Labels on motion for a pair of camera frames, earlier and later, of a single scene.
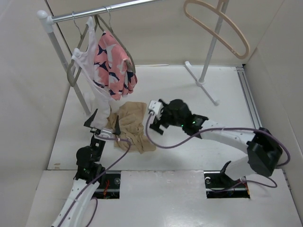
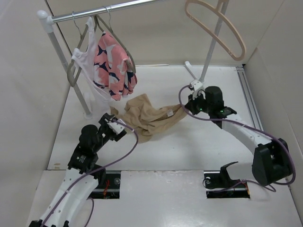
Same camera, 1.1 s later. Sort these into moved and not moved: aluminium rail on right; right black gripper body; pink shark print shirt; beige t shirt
Moved: beige t shirt; right black gripper body
Not moved: aluminium rail on right; pink shark print shirt
